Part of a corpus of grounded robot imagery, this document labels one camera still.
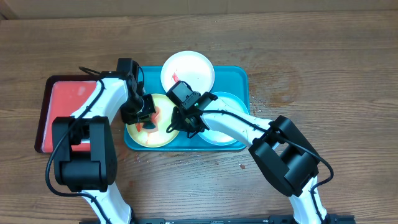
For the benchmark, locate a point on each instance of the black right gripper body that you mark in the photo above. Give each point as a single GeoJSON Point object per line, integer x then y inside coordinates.
{"type": "Point", "coordinates": [183, 124]}

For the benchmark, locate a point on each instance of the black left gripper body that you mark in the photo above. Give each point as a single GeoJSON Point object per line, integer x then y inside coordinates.
{"type": "Point", "coordinates": [135, 109]}

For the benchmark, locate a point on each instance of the yellow plate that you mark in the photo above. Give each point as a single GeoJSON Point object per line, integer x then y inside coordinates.
{"type": "Point", "coordinates": [160, 137]}

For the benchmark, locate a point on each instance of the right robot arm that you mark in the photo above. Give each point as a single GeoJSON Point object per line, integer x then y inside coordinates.
{"type": "Point", "coordinates": [283, 155]}

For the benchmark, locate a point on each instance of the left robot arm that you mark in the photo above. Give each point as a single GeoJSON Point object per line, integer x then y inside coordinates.
{"type": "Point", "coordinates": [83, 162]}

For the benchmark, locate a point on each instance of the teal plastic tray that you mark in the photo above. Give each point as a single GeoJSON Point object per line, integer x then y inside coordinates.
{"type": "Point", "coordinates": [230, 79]}

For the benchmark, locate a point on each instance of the red and black tray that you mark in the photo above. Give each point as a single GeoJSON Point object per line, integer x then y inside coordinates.
{"type": "Point", "coordinates": [63, 95]}

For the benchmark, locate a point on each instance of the light blue plate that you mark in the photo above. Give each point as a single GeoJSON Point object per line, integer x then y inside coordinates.
{"type": "Point", "coordinates": [218, 138]}

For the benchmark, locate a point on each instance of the white plate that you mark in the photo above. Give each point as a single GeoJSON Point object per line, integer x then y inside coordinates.
{"type": "Point", "coordinates": [191, 67]}

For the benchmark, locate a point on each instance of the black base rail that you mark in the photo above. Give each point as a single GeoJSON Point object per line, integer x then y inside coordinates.
{"type": "Point", "coordinates": [273, 219]}

